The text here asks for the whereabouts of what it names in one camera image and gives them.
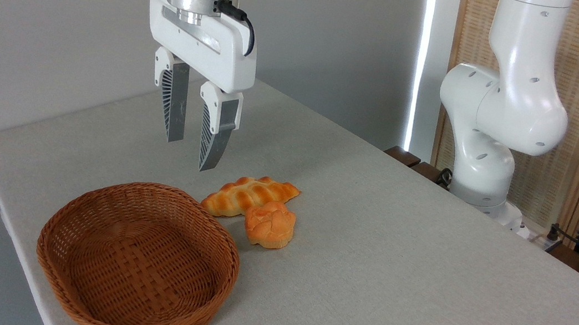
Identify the dark brown wooden block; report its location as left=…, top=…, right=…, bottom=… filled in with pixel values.
left=408, top=160, right=455, bottom=192
left=382, top=144, right=424, bottom=170

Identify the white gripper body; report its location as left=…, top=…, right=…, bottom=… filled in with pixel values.
left=135, top=0, right=266, bottom=97

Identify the grey tablecloth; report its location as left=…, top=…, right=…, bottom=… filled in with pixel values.
left=0, top=43, right=579, bottom=325

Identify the brown wicker basket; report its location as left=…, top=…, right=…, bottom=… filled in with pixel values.
left=26, top=169, right=250, bottom=325

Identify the round bread roll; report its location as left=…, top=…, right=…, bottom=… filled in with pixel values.
left=241, top=197, right=299, bottom=252

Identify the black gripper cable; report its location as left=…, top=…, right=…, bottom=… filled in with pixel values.
left=207, top=0, right=261, bottom=58

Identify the long braided bread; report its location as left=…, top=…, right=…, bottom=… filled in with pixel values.
left=199, top=168, right=303, bottom=228

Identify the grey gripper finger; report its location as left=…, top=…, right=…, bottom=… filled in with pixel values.
left=144, top=45, right=196, bottom=144
left=189, top=80, right=246, bottom=176

